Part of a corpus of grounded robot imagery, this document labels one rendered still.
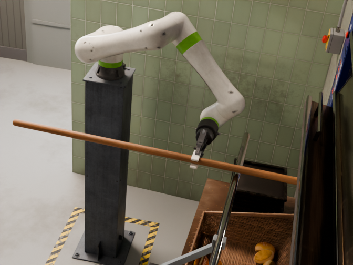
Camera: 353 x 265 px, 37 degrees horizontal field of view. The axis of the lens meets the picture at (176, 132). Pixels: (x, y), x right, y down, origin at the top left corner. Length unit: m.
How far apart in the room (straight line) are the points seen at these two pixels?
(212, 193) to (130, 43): 1.08
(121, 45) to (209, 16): 0.95
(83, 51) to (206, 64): 0.57
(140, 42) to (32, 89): 2.98
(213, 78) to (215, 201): 0.85
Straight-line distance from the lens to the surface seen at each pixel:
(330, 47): 2.82
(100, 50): 2.46
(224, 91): 2.36
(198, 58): 2.37
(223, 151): 3.58
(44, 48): 5.54
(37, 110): 4.84
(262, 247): 2.65
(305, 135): 2.01
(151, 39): 2.25
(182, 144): 3.62
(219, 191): 3.03
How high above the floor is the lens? 2.43
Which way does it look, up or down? 32 degrees down
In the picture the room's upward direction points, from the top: 6 degrees clockwise
